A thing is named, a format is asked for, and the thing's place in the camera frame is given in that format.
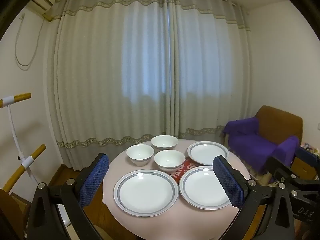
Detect white wall cable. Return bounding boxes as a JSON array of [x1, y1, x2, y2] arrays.
[[14, 14, 47, 67]]

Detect round pink table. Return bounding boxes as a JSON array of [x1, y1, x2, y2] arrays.
[[102, 139, 252, 240]]

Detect beige curtain panel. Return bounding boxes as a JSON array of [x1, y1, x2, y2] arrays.
[[167, 0, 252, 140], [46, 0, 173, 170]]

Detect white air conditioner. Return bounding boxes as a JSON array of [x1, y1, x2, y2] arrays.
[[25, 0, 59, 22]]

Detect white plate grey rim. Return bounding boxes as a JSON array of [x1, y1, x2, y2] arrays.
[[113, 169, 179, 217], [179, 166, 233, 210], [187, 141, 229, 166]]

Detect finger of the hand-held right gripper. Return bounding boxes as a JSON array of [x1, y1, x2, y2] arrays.
[[296, 145, 320, 167], [265, 156, 320, 224]]

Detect wooden chair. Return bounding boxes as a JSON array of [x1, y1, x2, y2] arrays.
[[0, 187, 32, 240]]

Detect cardboard box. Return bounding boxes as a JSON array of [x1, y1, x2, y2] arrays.
[[291, 158, 320, 180]]

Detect white bowl grey band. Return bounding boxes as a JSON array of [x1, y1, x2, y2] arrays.
[[151, 135, 178, 151], [154, 150, 186, 171], [126, 144, 155, 166]]

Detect white stand yellow arms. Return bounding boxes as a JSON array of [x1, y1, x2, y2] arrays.
[[0, 92, 73, 228]]

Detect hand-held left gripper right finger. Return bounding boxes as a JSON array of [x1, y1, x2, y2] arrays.
[[212, 155, 297, 240]]

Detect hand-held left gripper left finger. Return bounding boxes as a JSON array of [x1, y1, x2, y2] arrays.
[[26, 153, 110, 240]]

